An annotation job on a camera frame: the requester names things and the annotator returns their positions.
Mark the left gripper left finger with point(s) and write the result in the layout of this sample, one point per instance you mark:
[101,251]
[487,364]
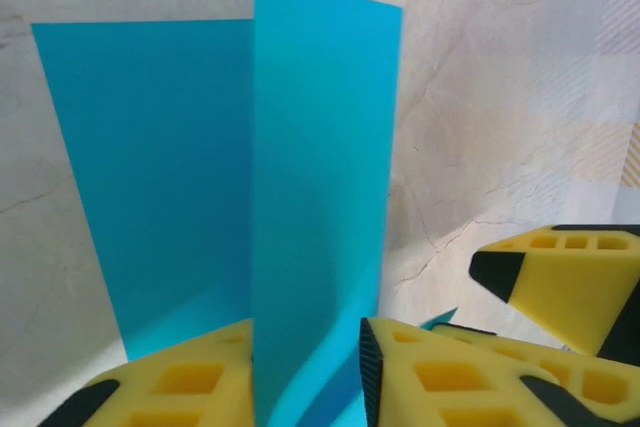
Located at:
[145,372]

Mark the blue paper sheet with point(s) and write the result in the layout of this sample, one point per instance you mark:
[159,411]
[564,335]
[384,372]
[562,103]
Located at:
[165,147]

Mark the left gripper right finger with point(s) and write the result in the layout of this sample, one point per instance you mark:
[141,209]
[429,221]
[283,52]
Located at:
[450,382]

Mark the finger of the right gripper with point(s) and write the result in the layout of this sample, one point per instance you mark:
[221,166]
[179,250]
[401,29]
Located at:
[560,287]
[600,387]

